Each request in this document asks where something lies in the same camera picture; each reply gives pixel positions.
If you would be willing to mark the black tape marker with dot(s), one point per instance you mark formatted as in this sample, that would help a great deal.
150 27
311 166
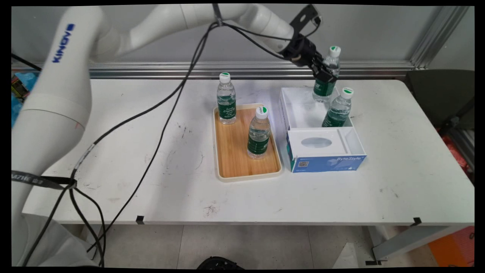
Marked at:
140 219
416 222

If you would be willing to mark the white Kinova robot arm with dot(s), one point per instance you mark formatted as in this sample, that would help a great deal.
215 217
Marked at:
57 94

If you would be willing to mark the bamboo tray cream rim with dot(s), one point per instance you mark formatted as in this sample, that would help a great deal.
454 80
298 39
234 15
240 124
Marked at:
235 153

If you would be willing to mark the orange box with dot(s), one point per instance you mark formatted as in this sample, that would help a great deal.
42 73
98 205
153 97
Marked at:
454 248

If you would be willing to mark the water bottle green label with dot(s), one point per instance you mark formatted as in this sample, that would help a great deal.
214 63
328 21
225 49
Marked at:
336 114
259 141
322 90
226 108

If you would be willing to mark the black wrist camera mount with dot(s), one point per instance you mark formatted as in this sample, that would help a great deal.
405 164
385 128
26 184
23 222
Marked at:
305 17

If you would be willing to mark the white table leg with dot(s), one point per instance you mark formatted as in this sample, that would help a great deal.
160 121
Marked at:
409 239
95 235

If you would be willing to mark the white blue cardboard box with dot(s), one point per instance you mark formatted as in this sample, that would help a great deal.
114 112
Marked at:
326 163

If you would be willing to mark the dark printed can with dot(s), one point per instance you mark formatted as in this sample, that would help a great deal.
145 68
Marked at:
17 90

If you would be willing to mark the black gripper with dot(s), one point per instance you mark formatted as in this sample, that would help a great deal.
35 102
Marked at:
301 50

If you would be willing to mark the horizontal aluminium frame rail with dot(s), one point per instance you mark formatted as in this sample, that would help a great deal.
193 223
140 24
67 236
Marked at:
151 70

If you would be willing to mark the black round floor object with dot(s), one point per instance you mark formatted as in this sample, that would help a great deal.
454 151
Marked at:
219 263

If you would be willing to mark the red patterned bag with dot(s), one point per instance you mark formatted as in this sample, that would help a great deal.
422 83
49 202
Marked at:
456 155

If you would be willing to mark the grey aluminium side rail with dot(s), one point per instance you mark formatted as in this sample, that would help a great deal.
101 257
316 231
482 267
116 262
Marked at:
464 146

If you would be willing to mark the slanted aluminium frame post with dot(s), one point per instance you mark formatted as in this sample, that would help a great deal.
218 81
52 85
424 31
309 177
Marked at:
439 35

